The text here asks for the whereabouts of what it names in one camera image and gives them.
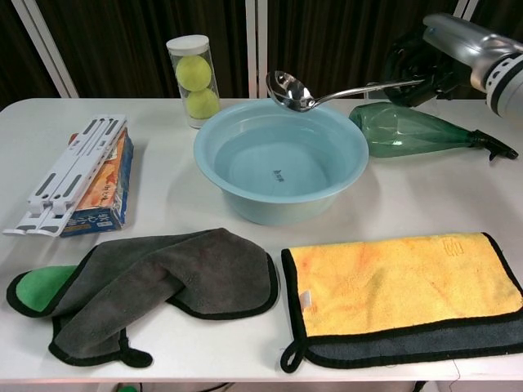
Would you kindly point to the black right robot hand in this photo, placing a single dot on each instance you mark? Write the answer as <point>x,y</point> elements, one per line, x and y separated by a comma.
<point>412,69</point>

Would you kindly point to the blue and orange carton box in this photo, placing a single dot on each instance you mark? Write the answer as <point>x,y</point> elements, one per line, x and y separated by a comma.
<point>107,192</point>

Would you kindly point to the white upright frame post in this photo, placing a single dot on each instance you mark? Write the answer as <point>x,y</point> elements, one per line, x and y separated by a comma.
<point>255,49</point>

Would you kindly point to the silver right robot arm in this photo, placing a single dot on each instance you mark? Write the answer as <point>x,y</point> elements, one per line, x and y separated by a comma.
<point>470,38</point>

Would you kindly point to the light blue plastic basin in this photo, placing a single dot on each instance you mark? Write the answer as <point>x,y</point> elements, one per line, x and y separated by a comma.
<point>245,204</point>

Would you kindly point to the white slanted frame post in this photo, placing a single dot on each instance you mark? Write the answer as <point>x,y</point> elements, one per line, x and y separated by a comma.
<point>461,8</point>
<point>49,49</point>

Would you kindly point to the stainless steel ladle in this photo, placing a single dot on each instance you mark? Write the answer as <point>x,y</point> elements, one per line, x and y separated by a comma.
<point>291,90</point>

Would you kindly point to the clear tennis ball tube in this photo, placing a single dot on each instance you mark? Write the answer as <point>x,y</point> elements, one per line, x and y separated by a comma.
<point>189,44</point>

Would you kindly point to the dark brown curtain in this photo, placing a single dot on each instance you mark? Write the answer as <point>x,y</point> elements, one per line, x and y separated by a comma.
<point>122,41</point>

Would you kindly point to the yellow-green tennis ball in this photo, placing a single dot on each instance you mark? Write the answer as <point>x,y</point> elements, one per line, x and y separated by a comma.
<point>194,72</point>
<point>203,104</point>

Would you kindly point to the yellow and grey microfibre towel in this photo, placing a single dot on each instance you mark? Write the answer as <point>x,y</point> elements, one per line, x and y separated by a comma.
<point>408,281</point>

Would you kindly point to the grey and green microfibre towel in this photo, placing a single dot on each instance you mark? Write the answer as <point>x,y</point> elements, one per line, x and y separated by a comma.
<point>163,277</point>

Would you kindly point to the white folding laptop stand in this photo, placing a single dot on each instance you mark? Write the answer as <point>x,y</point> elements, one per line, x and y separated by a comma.
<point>69,175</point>

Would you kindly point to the green plastic spray bottle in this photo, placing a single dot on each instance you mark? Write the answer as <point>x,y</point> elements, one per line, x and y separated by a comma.
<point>400,130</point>

